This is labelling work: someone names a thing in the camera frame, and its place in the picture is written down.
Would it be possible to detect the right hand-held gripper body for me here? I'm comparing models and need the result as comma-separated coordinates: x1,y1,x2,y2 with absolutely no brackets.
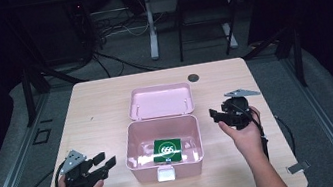
219,85,267,133

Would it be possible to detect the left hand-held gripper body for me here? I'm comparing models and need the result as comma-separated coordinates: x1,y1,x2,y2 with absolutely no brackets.
57,145,112,187

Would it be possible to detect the pink plastic box with lid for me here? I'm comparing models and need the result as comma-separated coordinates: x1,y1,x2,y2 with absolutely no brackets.
115,79,209,187

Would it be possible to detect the person's right hand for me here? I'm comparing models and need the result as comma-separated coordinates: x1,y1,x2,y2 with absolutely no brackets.
216,104,269,166

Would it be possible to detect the black round table grommet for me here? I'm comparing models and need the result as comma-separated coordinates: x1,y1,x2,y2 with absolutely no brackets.
186,72,201,84

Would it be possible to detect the green card with white print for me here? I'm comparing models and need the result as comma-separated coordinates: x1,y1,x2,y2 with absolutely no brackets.
150,135,185,167

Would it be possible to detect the white desk with legs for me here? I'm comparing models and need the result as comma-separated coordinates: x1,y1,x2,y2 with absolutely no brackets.
122,0,276,65

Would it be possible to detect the black chair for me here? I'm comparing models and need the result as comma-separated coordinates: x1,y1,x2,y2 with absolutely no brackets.
170,0,247,64

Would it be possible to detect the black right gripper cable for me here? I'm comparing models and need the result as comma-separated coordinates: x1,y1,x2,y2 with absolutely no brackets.
238,98,272,165

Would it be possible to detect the grey metal table bracket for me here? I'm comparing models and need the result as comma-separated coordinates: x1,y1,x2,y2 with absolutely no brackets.
285,159,313,177

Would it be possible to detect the black metal frame stand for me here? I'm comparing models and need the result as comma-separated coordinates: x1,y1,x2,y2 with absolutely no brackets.
17,57,95,128
238,22,310,97

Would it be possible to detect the bundle of floor cables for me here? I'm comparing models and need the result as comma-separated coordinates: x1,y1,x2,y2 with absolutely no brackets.
84,2,167,81

